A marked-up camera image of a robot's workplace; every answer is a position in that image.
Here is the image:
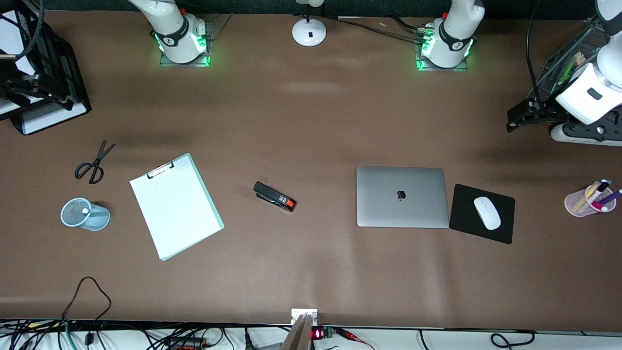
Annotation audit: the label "silver laptop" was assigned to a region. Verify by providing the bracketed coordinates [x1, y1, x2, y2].
[356, 166, 450, 228]

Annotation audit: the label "green marker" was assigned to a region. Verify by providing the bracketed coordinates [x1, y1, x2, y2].
[558, 61, 577, 84]

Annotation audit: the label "white paper stack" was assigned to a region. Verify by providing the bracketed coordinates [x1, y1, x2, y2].
[0, 24, 89, 135]

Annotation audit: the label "black document tray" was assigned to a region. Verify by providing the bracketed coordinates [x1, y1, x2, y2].
[0, 9, 92, 136]

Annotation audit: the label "black mesh desk tray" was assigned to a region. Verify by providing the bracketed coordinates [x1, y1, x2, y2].
[535, 17, 622, 146]

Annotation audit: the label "yellow highlighter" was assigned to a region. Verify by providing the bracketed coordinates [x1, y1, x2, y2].
[572, 182, 601, 212]

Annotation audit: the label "pink mesh pen cup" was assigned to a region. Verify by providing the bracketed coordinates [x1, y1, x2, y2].
[565, 184, 617, 217]

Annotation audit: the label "black scissors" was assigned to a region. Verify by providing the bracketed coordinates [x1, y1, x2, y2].
[74, 140, 116, 185]

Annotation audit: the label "white computer mouse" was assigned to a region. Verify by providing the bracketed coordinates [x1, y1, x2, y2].
[474, 196, 501, 230]

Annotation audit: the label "black mouse pad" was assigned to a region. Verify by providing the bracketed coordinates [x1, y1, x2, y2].
[449, 183, 516, 245]

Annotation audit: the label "blue mesh pen cup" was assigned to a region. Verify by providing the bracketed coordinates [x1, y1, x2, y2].
[60, 197, 111, 231]

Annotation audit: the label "white paper sheet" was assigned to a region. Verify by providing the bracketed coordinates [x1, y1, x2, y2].
[130, 157, 222, 259]

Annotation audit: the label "teal clipboard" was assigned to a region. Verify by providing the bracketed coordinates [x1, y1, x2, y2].
[129, 153, 225, 262]

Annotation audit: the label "white round lamp base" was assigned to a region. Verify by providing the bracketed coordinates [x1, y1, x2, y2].
[292, 0, 327, 48]

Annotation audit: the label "black stapler with red end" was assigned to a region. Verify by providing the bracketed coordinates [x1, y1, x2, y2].
[253, 181, 296, 212]

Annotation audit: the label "white outlet box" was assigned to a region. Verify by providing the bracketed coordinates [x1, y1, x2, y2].
[291, 309, 319, 326]

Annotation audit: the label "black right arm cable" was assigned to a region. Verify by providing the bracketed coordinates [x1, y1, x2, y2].
[15, 0, 46, 59]

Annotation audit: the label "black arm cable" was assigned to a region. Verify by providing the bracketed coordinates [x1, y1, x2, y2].
[15, 0, 46, 59]
[526, 0, 553, 107]

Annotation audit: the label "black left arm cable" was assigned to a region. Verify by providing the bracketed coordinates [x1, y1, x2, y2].
[526, 0, 553, 107]

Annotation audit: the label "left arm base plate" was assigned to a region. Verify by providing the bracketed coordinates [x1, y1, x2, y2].
[415, 27, 470, 72]

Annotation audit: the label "black table cable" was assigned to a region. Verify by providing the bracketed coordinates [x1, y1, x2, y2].
[335, 17, 423, 42]

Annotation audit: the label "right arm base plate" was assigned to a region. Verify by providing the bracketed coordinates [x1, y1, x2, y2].
[159, 19, 214, 68]

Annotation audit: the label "looped brown cable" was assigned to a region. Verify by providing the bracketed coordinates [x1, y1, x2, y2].
[62, 276, 112, 348]

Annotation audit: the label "coiled black cable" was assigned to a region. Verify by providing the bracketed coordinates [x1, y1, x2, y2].
[490, 331, 536, 349]

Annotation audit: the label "wooden post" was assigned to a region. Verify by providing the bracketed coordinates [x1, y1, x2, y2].
[281, 314, 314, 350]

